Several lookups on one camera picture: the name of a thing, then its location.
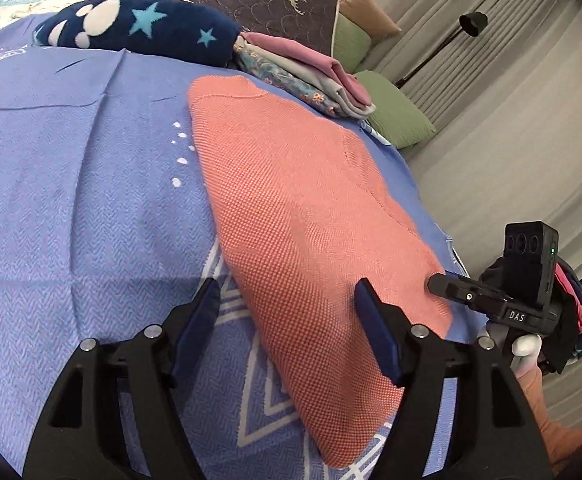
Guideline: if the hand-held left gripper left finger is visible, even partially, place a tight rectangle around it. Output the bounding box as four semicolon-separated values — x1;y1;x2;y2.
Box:
23;277;222;480

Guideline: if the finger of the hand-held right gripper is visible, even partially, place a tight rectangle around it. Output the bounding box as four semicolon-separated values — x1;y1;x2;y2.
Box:
427;271;509;318

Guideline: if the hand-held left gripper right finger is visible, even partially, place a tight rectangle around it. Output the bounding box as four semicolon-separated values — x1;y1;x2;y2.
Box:
353;277;554;480

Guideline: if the salmon knit sweater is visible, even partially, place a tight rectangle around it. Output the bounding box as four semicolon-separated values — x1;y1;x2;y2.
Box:
187;75;454;468

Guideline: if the person's right forearm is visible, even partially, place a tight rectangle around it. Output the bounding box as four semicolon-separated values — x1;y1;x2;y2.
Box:
514;367;582;466

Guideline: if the stack of folded clothes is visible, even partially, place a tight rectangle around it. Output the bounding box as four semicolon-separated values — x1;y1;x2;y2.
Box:
241;31;377;116

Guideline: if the person's right hand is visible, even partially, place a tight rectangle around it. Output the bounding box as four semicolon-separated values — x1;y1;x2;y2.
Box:
485;324;543;377

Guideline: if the pink and navy cloth bundle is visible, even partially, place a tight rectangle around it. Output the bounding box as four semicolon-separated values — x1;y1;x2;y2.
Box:
546;255;582;373

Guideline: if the blue herringbone blanket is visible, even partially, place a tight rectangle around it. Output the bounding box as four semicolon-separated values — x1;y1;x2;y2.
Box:
0;12;464;480

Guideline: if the large green pillow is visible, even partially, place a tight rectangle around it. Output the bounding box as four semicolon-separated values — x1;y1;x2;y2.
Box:
353;70;437;150

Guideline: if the grey curtain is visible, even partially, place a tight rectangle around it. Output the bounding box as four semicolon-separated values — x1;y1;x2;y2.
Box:
371;0;582;131

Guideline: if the pale grey folded cloth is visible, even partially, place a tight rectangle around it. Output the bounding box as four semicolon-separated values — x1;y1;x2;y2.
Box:
271;55;372;120

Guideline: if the black floor lamp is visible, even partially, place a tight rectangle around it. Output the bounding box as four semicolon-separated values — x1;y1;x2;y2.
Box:
396;11;488;86

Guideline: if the small green pillow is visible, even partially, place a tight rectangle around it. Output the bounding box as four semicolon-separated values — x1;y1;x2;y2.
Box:
331;12;373;73

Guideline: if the tan pillow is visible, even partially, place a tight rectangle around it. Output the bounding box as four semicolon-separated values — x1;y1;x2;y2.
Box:
340;0;402;40

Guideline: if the navy star print fleece blanket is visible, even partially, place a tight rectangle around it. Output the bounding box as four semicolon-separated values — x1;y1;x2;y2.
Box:
33;0;244;68

